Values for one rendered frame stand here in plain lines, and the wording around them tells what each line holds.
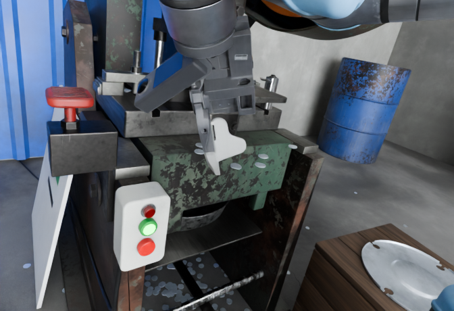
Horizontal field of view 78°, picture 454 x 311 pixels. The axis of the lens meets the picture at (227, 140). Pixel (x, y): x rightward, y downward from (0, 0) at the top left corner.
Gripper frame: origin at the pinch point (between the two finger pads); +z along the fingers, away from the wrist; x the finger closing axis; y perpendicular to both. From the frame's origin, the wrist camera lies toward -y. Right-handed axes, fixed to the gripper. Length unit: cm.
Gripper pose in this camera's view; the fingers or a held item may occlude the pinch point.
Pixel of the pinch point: (211, 136)
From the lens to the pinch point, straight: 47.0
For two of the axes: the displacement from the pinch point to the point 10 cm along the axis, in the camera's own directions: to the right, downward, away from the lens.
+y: 9.9, -1.1, -0.5
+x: -0.6, -8.1, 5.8
